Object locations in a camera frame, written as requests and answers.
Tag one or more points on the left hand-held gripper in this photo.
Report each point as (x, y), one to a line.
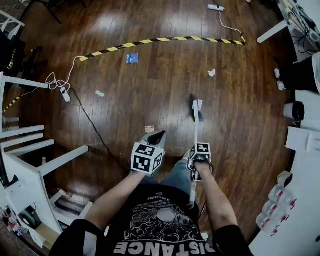
(142, 162)

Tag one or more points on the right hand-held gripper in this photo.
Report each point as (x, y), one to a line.
(202, 150)

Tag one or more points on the small tan paper scrap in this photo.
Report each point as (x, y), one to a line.
(150, 129)

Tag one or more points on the white broom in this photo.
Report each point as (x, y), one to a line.
(196, 130)

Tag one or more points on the small white paper scrap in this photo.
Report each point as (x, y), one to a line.
(99, 93)

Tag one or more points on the blue packet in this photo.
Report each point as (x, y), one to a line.
(132, 59)

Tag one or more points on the person's right forearm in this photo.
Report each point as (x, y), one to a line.
(217, 200)

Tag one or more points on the person's left forearm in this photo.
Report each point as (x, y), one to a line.
(112, 200)

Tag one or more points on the person's white right shoe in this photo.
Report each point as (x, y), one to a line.
(185, 155)

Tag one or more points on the blue jeans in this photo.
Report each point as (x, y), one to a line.
(180, 177)

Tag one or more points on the black printed T-shirt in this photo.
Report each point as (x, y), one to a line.
(160, 225)

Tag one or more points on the small white black bin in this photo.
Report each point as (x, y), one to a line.
(285, 178)

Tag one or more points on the white bin black liner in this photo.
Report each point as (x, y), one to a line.
(298, 110)

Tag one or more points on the small wooden object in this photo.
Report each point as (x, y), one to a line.
(63, 192)

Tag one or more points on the small paper cup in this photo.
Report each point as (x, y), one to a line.
(44, 160)

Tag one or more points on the white desk with crossbars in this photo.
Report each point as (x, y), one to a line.
(27, 185)

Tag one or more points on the pale wood top desk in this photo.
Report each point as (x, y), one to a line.
(272, 31)

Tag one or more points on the brown cardboard box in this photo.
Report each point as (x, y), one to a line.
(47, 235)

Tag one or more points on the black electronic box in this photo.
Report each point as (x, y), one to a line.
(30, 217)

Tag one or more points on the short yellow black floor strip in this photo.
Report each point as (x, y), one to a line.
(11, 103)

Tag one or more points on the black folding chair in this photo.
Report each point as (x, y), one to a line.
(55, 14)

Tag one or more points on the black office chair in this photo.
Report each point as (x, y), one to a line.
(10, 45)

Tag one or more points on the white metal shelf rack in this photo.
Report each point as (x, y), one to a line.
(15, 20)

